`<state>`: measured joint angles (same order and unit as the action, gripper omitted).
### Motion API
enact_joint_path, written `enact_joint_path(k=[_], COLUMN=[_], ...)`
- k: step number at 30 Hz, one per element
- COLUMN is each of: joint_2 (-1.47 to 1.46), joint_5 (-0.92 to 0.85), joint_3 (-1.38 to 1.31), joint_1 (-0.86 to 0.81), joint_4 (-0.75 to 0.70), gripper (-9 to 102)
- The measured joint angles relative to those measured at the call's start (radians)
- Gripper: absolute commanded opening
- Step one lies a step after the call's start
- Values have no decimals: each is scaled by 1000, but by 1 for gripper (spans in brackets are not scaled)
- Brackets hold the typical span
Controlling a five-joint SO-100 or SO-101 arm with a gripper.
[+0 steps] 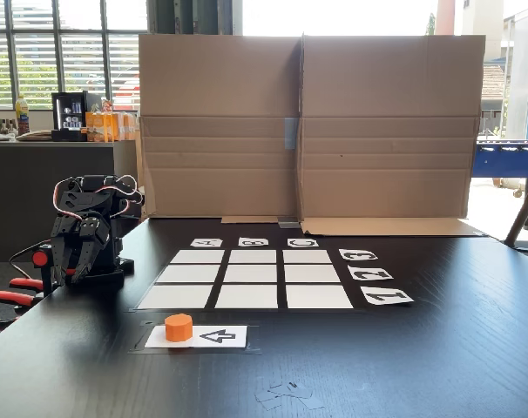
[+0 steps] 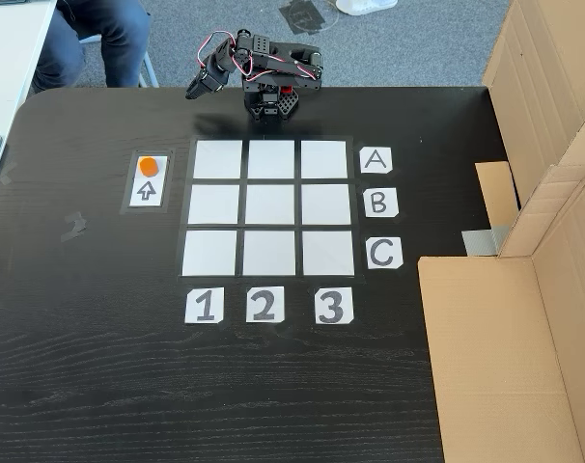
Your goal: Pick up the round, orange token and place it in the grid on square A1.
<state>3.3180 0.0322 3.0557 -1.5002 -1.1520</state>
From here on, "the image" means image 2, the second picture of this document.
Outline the white nine-square taped grid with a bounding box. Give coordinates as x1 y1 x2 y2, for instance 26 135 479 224
179 136 366 286

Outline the black floor tape patch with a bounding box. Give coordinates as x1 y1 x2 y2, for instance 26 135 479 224
277 0 340 38

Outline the person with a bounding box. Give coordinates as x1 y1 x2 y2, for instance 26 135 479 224
30 0 153 94

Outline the white arrow paper sheet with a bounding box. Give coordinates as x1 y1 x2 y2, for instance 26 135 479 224
121 148 177 216

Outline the person's white shoe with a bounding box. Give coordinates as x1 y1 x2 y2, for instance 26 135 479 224
335 0 399 15

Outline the paper label letter A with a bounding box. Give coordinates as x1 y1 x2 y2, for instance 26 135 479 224
359 148 394 174

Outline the white desk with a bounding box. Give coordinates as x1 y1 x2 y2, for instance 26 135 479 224
0 0 58 208

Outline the paper label letter B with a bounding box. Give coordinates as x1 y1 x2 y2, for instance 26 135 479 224
363 187 400 218

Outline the paper label number 1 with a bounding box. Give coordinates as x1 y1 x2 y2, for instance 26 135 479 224
184 287 225 324

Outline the paper label number 2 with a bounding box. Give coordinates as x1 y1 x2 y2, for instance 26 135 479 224
245 286 286 323

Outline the paper label letter C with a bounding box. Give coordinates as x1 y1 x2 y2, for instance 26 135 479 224
366 236 404 270

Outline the paper label number 3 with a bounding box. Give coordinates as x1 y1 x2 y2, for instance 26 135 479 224
314 286 355 325

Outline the grey chair frame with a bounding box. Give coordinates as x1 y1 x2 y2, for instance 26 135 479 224
79 33 161 89

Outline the grey duct tape strip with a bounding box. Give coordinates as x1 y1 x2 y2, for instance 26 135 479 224
460 224 511 257

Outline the brown cardboard box wall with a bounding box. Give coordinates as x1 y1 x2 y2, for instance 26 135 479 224
417 166 585 463
474 0 585 259

